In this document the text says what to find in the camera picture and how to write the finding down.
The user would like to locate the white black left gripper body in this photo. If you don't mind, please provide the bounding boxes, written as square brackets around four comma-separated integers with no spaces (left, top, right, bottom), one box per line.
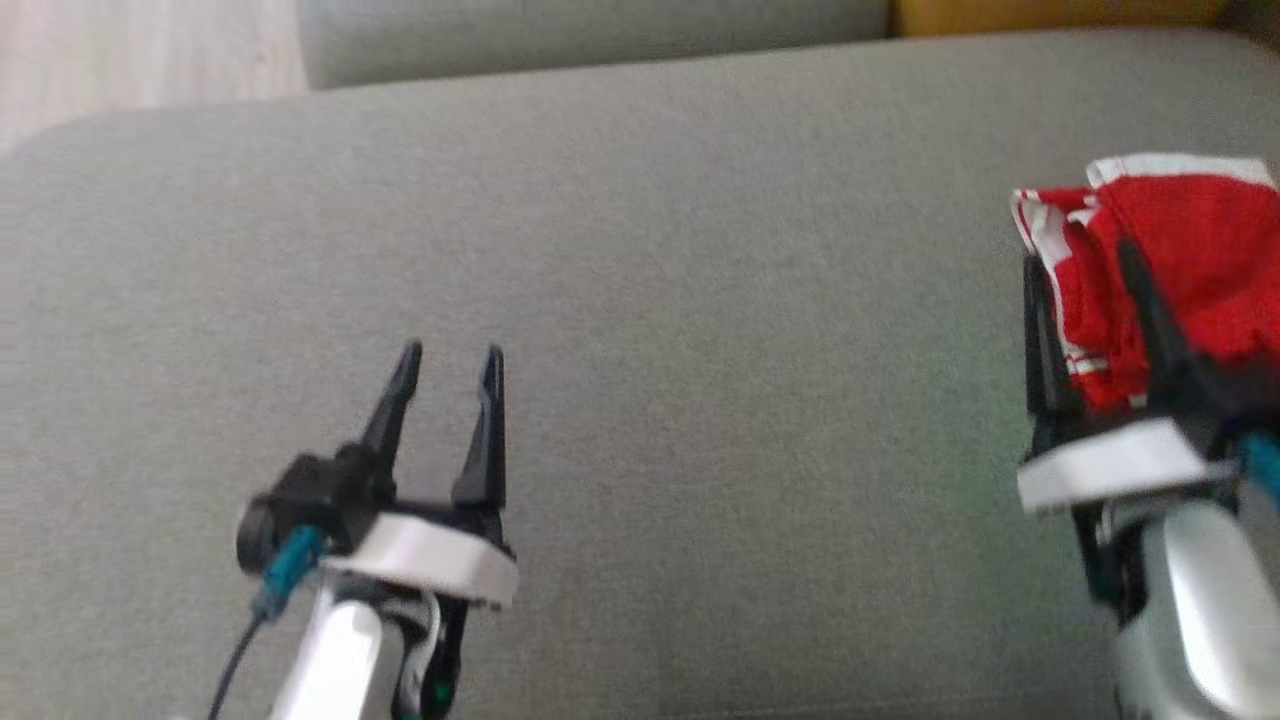
[318,498,520,720]

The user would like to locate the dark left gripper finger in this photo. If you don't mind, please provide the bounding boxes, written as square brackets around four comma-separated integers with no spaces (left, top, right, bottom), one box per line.
[358,339,425,483]
[451,344,507,513]

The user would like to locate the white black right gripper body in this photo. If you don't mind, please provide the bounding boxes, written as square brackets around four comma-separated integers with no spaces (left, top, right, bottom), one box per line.
[1016,410,1243,613]

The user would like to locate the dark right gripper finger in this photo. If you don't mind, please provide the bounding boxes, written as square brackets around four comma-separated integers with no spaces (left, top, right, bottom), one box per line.
[1114,239,1198,393]
[1021,254,1083,423]

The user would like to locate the red mesh basketball shorts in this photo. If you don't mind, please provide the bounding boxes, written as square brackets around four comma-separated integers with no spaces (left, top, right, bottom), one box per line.
[1085,152,1280,369]

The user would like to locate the grey fabric sofa seat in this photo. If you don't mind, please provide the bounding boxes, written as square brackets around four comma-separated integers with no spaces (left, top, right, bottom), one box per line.
[0,28,1280,720]

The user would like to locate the yellow cushion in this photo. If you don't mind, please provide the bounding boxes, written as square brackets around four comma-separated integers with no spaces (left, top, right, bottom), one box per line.
[889,0,1227,40]

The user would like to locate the grey sofa back cushion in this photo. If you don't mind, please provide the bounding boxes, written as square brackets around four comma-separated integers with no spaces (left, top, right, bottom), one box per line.
[294,0,894,92]

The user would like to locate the black left cable teal plug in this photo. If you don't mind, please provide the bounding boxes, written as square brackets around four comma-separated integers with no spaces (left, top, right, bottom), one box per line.
[207,524,328,720]

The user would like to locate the black cable teal plug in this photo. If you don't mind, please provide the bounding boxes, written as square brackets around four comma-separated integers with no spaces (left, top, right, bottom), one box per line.
[1238,434,1280,503]
[207,524,328,720]

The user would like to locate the black right cable teal plug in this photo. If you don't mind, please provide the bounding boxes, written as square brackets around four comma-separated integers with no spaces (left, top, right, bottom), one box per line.
[1238,434,1280,503]

